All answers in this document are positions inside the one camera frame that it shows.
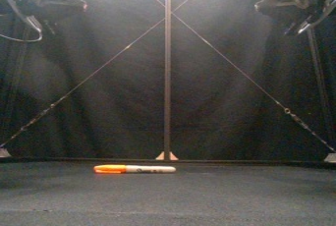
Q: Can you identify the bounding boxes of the grey marker pen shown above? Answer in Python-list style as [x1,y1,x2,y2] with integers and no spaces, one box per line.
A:
[91,164,177,175]

